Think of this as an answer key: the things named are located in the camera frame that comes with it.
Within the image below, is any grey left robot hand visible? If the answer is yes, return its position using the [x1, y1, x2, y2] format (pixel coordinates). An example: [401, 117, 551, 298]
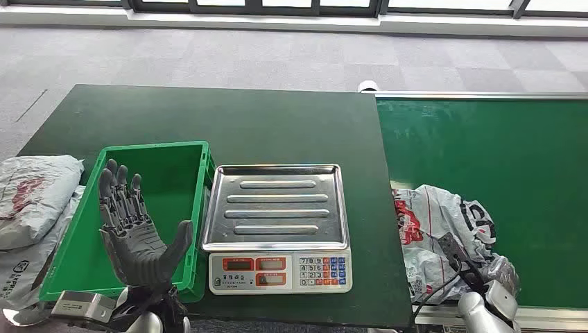
[97, 158, 195, 289]

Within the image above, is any white parcel with black logo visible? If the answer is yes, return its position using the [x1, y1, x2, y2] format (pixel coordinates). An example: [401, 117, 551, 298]
[391, 183, 521, 305]

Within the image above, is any grey parcel with express print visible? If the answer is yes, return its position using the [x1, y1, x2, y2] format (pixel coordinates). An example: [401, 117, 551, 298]
[0, 185, 87, 311]

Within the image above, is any green conveyor belt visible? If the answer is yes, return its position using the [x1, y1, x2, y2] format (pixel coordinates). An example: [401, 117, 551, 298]
[374, 91, 588, 333]

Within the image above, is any green plastic crate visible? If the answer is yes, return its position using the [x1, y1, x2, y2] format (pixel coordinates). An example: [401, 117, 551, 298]
[38, 140, 217, 305]

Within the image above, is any electronic scale with steel tray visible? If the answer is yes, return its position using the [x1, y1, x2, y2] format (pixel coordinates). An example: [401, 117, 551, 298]
[200, 163, 354, 296]

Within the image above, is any white window sill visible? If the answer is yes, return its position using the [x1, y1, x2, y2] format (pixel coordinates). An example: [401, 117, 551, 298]
[0, 5, 588, 39]

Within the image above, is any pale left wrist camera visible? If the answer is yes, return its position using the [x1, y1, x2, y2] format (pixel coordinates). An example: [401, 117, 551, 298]
[50, 289, 117, 324]

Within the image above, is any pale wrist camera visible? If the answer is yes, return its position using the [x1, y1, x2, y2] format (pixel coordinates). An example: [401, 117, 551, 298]
[50, 289, 117, 324]
[437, 231, 486, 291]

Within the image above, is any round metal base plate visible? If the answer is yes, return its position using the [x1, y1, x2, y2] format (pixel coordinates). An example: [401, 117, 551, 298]
[1, 307, 52, 328]

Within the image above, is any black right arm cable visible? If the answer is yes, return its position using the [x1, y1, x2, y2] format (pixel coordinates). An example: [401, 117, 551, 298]
[410, 258, 463, 330]

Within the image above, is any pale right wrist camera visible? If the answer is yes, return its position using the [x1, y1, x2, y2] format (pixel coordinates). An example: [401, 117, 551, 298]
[437, 231, 486, 291]

